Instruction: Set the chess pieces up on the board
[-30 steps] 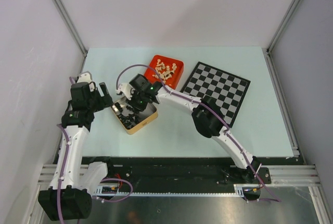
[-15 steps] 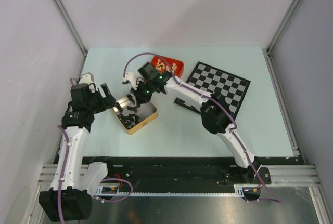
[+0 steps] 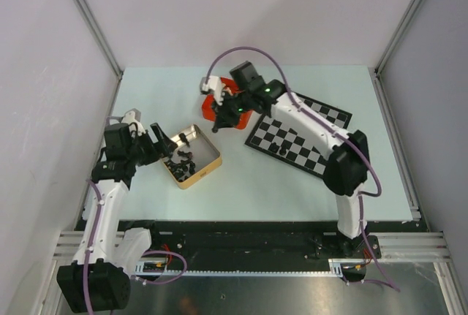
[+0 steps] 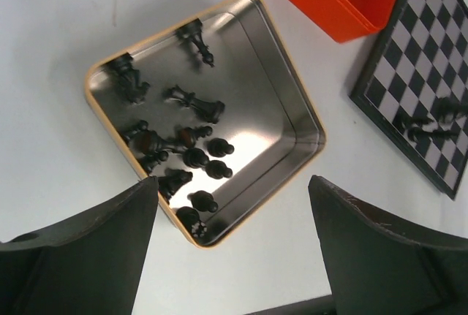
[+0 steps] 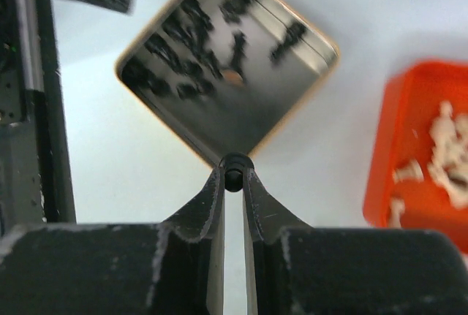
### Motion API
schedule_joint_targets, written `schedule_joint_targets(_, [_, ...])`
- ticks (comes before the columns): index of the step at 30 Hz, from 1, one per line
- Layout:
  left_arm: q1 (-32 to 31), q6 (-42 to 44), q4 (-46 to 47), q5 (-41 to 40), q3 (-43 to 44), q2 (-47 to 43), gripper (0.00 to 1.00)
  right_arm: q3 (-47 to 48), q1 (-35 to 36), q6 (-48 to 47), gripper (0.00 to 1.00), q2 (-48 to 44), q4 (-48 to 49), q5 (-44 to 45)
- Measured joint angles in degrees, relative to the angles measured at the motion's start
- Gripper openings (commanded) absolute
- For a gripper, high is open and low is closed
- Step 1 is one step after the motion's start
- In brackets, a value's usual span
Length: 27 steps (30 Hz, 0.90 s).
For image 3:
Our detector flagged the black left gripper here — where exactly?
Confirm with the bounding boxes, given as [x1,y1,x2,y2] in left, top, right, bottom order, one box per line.
[126,123,177,167]

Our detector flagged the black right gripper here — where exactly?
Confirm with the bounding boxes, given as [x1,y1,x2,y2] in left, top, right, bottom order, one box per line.
[211,89,253,129]

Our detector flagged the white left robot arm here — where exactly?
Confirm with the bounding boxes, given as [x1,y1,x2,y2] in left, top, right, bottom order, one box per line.
[56,121,177,314]

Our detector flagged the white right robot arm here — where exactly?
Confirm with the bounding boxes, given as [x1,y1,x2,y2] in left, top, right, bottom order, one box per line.
[200,61,369,257]

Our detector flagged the pile of black chess pieces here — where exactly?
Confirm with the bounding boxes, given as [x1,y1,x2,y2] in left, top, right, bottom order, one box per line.
[164,147,196,183]

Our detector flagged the red plastic tray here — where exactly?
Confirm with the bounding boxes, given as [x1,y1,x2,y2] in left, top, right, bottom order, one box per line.
[200,76,252,132]

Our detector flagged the gold metal tin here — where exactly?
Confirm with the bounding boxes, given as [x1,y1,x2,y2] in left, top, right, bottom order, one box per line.
[162,124,222,190]

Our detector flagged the black and white chessboard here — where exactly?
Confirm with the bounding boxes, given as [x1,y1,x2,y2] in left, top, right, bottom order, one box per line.
[245,94,352,178]

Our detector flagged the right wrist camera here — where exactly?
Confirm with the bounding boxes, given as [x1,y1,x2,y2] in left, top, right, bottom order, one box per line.
[200,76,225,106]

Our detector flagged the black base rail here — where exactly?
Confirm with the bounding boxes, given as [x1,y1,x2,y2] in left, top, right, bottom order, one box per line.
[118,220,381,259]

